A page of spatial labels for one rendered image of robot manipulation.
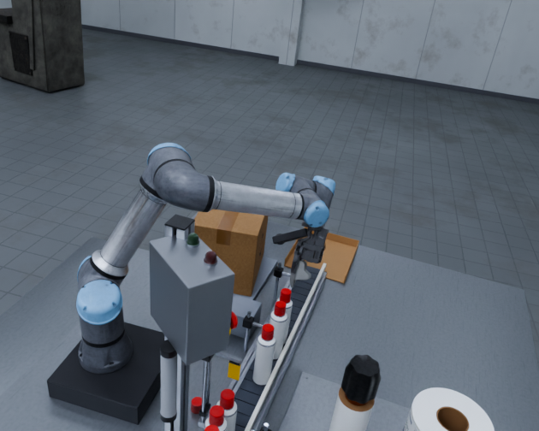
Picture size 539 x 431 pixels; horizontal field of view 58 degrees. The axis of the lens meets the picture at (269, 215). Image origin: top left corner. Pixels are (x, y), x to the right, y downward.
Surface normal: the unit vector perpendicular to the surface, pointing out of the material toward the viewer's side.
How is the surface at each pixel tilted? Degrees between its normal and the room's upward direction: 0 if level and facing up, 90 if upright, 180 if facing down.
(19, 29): 90
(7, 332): 0
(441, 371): 0
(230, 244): 90
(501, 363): 0
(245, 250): 90
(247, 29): 90
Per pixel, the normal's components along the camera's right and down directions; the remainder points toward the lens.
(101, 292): 0.13, -0.78
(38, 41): -0.48, 0.39
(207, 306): 0.58, 0.45
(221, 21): -0.25, 0.45
